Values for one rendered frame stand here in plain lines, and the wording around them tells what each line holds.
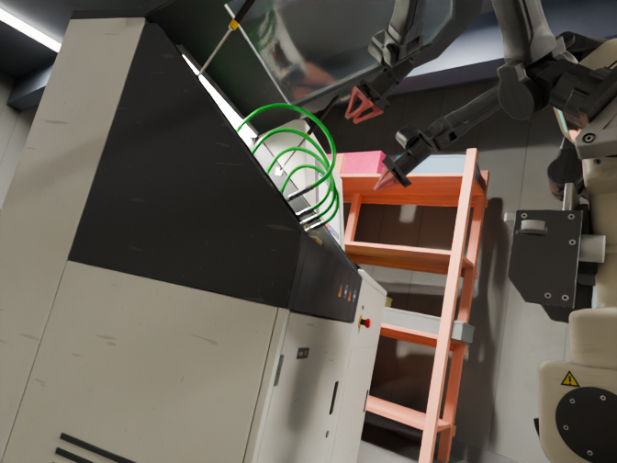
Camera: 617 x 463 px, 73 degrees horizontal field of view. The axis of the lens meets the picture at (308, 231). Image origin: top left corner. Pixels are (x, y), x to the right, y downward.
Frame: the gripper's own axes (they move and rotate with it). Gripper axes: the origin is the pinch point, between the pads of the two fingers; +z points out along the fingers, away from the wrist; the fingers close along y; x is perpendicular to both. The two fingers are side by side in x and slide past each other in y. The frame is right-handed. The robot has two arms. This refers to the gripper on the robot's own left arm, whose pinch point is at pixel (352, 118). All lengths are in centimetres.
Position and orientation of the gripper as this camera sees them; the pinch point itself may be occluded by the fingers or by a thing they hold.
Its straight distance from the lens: 117.3
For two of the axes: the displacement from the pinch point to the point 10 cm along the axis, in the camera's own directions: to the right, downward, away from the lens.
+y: -5.1, -0.3, -8.6
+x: 5.5, 7.6, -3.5
